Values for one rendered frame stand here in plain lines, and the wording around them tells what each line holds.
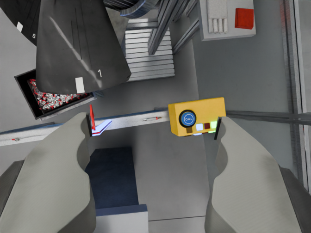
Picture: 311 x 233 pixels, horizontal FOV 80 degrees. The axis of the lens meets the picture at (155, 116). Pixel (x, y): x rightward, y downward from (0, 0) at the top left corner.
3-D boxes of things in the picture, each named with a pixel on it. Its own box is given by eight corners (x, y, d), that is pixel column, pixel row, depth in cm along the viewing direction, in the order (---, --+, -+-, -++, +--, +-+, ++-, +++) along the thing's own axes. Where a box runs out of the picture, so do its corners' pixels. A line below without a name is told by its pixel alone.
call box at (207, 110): (209, 98, 68) (224, 96, 57) (212, 125, 68) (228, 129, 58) (166, 104, 65) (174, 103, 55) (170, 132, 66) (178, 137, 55)
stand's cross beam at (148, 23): (156, 21, 106) (158, 17, 102) (158, 28, 106) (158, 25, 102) (123, 23, 103) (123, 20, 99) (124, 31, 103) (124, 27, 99)
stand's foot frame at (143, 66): (165, 22, 160) (168, 18, 152) (172, 76, 163) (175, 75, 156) (91, 28, 151) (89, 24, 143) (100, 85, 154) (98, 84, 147)
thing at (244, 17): (252, 10, 80) (255, 8, 78) (251, 29, 80) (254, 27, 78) (235, 8, 79) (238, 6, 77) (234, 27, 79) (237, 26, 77)
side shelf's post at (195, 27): (176, 49, 163) (226, -9, 81) (176, 54, 163) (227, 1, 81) (171, 50, 162) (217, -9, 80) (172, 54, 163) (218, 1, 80)
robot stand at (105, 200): (132, 180, 163) (142, 294, 64) (96, 183, 158) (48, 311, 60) (131, 146, 161) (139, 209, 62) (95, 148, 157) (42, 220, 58)
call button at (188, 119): (192, 111, 56) (194, 111, 55) (194, 124, 57) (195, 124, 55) (179, 113, 56) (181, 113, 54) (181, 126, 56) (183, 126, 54)
